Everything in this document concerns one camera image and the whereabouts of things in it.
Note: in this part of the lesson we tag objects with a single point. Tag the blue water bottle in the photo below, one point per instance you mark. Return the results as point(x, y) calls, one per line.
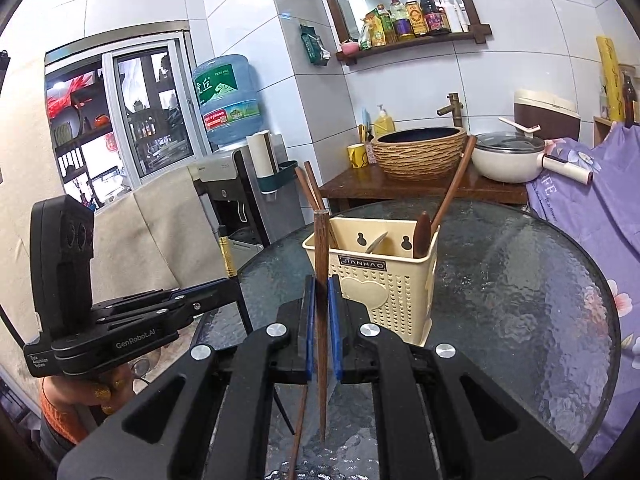
point(225, 105)

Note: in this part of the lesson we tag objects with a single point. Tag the glass pot lid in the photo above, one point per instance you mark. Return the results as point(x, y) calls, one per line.
point(507, 141)

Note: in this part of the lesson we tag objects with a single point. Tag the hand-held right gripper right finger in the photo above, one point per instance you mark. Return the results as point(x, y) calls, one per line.
point(335, 330)

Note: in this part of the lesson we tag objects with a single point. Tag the small pink bottle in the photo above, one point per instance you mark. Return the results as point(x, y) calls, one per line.
point(370, 152)

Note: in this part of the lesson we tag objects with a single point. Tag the person's left forearm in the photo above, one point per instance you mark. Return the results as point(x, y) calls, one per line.
point(60, 410)

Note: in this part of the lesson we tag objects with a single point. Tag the beige cloth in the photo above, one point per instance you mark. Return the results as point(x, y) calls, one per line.
point(155, 225)

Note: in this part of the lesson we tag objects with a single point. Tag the pink bowl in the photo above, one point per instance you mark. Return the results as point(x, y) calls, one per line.
point(349, 47)

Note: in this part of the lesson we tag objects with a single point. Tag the white rice paddle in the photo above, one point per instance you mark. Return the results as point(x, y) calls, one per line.
point(517, 126)

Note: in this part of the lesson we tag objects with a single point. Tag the yellow mug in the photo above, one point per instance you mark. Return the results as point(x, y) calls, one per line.
point(356, 156)

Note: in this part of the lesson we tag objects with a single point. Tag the dark wooden spoon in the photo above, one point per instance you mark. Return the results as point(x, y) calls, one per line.
point(422, 235)

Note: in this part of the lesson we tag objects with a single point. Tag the purple floral cloth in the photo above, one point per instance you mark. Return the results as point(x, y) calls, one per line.
point(575, 200)

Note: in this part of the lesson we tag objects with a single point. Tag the dark soy sauce bottle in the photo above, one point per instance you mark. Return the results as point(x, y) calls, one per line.
point(432, 12)

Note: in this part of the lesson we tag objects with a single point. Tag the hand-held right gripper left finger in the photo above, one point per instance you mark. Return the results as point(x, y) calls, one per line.
point(310, 330)

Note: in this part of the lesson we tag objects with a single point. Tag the grey water dispenser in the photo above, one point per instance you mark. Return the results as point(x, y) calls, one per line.
point(235, 180)

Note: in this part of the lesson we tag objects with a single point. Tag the cream paper cup tube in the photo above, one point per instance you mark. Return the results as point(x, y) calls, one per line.
point(260, 152)

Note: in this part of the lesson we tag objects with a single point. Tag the white cooking pot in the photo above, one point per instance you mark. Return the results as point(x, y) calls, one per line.
point(505, 165)

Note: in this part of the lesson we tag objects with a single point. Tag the teal plastic cup holder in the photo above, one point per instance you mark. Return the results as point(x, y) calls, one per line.
point(285, 175)

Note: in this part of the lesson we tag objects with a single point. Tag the green tea packet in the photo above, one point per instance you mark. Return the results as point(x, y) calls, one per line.
point(314, 45)

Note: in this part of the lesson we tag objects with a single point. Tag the translucent plastic spoon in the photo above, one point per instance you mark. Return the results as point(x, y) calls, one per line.
point(377, 244)

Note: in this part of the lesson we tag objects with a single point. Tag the brown wooden chopstick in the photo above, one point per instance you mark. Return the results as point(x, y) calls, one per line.
point(306, 187)
point(298, 430)
point(452, 182)
point(315, 185)
point(321, 245)

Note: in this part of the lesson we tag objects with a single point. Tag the cream plastic utensil holder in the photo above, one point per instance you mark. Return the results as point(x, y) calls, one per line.
point(395, 290)

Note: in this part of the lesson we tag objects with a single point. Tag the person's left hand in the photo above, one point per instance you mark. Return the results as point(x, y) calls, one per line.
point(112, 391)

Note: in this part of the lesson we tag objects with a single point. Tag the white brown rice cooker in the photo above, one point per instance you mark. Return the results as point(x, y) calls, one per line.
point(550, 110)

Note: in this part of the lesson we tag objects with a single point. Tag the sliding window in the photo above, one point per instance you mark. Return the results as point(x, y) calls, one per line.
point(130, 110)

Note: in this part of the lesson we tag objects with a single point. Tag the dark wooden wall shelf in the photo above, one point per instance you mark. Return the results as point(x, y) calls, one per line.
point(470, 0)

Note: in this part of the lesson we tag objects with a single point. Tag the green label bottle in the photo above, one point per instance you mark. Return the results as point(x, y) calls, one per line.
point(386, 27)

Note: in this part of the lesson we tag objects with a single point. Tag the woven pattern basin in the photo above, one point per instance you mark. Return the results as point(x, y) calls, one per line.
point(420, 157)

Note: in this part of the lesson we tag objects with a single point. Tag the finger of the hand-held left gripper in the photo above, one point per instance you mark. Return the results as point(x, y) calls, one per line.
point(215, 300)
point(195, 289)

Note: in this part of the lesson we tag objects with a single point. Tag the brown sauce bottle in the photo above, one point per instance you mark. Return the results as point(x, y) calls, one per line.
point(414, 17)

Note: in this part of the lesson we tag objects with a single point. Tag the yellow soap bottle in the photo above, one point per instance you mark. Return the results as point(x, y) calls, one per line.
point(384, 124)

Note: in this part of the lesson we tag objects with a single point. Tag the dark wooden counter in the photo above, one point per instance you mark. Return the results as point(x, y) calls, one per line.
point(360, 186)

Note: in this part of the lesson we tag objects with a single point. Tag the yellow green packet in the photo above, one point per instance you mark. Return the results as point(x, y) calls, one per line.
point(371, 32)

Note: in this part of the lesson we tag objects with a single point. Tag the yellow oil bottle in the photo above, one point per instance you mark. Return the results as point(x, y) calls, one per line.
point(400, 22)

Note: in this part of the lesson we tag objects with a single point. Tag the brass faucet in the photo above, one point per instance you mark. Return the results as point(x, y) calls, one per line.
point(454, 107)

